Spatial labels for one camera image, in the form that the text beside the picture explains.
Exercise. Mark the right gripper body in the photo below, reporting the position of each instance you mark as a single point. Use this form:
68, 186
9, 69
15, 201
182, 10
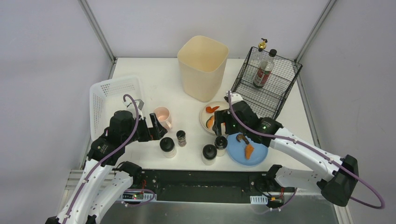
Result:
222, 118

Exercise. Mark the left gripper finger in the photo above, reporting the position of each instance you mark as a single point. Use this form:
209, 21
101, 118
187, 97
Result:
156, 133
154, 120

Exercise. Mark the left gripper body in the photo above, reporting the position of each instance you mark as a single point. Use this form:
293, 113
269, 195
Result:
153, 127

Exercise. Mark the black lid jar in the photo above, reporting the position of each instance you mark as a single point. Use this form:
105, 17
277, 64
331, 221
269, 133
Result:
209, 154
167, 147
221, 145

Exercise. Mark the soy sauce bottle red label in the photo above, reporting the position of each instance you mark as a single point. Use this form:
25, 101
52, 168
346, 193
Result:
264, 69

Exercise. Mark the clear glass bottle gold cap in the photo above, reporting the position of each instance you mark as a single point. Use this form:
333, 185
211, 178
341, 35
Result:
258, 54

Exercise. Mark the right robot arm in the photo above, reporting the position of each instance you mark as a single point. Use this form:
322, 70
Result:
331, 175

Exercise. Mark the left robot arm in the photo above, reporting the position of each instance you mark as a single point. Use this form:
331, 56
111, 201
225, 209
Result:
88, 204

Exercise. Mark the dark curved food piece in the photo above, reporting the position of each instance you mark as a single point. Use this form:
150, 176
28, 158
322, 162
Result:
240, 137

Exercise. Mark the orange food piece top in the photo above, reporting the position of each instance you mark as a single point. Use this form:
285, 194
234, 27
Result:
210, 109

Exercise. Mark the orange dark food piece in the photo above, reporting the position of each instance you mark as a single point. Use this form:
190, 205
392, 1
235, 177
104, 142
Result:
210, 122

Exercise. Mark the beige plate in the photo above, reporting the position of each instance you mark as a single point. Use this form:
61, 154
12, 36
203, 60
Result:
207, 119

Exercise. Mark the pink mug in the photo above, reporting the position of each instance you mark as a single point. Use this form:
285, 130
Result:
164, 117

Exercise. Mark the small dark spice jar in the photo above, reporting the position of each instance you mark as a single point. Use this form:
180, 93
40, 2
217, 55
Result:
181, 137

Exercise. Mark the blue plate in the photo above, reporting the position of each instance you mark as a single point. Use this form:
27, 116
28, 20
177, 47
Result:
236, 150

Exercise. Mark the orange fried food piece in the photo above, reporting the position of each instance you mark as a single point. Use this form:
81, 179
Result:
249, 149

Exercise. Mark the white plastic basket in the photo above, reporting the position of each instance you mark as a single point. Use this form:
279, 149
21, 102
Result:
106, 98

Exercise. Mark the beige plastic bin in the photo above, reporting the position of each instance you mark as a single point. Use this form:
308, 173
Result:
202, 63

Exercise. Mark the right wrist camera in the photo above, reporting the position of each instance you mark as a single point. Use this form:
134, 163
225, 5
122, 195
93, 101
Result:
232, 98

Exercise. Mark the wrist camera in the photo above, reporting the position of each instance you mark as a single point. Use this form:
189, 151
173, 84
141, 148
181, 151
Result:
232, 98
130, 107

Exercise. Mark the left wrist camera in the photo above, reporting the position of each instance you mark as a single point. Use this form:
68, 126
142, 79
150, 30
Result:
130, 107

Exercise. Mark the black wire basket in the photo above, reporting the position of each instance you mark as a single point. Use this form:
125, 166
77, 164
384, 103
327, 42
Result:
266, 101

